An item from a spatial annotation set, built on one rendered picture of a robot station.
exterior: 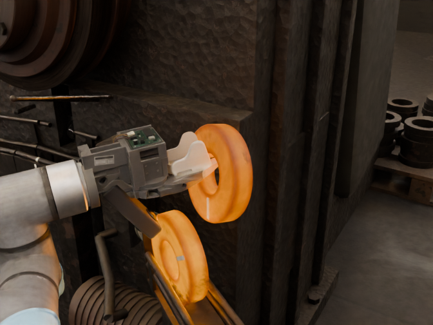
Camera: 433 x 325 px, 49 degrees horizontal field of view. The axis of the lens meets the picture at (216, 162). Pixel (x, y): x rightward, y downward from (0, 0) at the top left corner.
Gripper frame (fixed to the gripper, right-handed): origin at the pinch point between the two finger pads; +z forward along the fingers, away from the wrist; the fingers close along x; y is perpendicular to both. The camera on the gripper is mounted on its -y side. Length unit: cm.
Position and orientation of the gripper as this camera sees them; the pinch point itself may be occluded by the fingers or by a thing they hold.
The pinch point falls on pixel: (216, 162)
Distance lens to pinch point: 73.7
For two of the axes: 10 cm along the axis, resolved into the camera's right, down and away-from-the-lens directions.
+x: -4.0, -4.2, 8.1
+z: 9.1, -2.4, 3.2
